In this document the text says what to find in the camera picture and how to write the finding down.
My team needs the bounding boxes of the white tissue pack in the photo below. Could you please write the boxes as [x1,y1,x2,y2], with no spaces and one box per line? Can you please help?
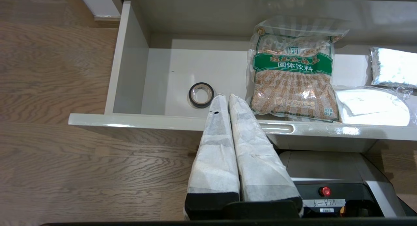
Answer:
[369,46,417,89]

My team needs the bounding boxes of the white slippers in plastic bag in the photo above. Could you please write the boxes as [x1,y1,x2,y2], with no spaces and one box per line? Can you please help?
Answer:
[334,85,417,127]

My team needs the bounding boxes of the green labelled drink powder bag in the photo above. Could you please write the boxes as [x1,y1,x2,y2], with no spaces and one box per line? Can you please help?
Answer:
[246,15,350,123]

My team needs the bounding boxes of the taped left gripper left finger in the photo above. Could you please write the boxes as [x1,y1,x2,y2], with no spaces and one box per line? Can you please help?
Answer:
[184,93,241,220]

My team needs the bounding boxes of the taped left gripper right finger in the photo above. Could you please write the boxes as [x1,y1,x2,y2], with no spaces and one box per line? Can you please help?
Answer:
[229,93,303,204]

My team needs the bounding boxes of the white handwritten label sticker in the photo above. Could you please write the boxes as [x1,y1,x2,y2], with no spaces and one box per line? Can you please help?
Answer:
[302,199,346,208]

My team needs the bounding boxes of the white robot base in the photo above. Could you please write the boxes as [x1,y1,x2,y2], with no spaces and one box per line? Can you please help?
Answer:
[279,150,408,218]

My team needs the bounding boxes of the black tape roll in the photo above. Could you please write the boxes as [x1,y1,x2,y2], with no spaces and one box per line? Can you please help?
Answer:
[188,82,215,109]

